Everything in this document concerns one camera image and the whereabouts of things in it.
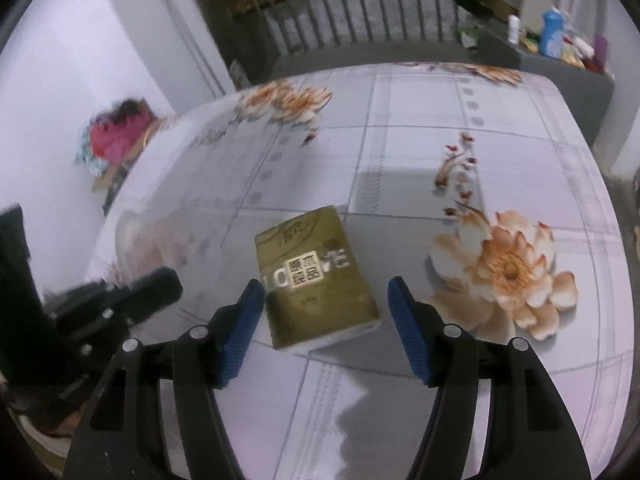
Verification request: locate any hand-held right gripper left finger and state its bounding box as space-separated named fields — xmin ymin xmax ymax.
xmin=62 ymin=280 xmax=265 ymax=480

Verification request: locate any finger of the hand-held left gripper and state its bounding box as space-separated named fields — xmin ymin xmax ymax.
xmin=106 ymin=267 xmax=184 ymax=326

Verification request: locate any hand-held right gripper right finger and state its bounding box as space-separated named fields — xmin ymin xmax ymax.
xmin=389 ymin=276 xmax=593 ymax=480

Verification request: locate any gold tissue pack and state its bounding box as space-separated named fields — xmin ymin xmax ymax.
xmin=253 ymin=204 xmax=382 ymax=352

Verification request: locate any pink cloth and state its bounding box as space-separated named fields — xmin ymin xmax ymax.
xmin=87 ymin=100 xmax=158 ymax=161

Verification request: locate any grey cabinet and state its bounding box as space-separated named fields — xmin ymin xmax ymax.
xmin=479 ymin=25 xmax=616 ymax=147

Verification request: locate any metal balcony railing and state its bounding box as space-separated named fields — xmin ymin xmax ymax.
xmin=225 ymin=0 xmax=467 ymax=57

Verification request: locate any blue detergent bottle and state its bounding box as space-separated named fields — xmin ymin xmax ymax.
xmin=538 ymin=8 xmax=567 ymax=59

